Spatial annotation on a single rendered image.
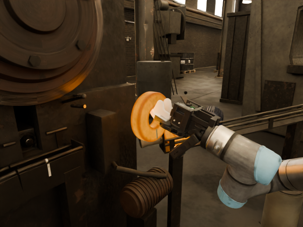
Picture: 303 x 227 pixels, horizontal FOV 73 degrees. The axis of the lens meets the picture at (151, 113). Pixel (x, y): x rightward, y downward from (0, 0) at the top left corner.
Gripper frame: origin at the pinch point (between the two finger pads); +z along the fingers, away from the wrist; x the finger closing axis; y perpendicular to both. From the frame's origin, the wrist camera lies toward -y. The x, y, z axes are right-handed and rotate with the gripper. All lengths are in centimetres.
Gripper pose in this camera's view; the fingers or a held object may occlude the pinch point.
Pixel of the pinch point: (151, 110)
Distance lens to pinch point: 63.5
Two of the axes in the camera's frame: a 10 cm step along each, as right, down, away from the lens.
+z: -7.4, -4.3, 5.1
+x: -6.3, 2.0, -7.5
